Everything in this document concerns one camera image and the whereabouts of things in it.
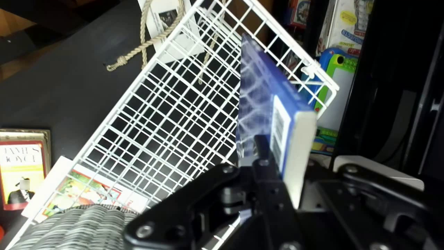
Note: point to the white paper card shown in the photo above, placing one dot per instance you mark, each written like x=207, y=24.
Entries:
x=178, y=42

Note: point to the yellow and brown cover book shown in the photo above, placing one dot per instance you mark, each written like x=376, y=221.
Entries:
x=21, y=167

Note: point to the white printed game box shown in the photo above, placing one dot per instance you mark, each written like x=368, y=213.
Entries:
x=344, y=22

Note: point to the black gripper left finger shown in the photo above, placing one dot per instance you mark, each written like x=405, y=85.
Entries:
x=226, y=195

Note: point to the book with colourful picture cover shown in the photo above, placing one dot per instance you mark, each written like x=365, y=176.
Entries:
x=78, y=189

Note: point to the grey woven wicker basket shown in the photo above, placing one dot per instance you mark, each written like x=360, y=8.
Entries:
x=78, y=229

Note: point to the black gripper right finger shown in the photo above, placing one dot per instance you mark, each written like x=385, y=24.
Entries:
x=369, y=199

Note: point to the green and blue toy box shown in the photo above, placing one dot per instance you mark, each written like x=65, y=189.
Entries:
x=337, y=88

